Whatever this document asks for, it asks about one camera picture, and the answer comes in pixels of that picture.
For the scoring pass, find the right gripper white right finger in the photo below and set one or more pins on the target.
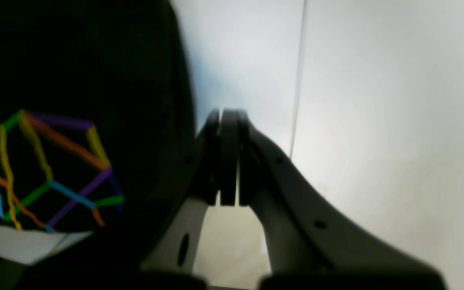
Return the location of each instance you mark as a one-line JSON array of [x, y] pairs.
[[308, 240]]

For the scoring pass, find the black t-shirt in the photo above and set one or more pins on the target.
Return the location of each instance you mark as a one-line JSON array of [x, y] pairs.
[[95, 104]]

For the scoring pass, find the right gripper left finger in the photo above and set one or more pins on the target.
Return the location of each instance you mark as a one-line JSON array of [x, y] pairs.
[[174, 213]]

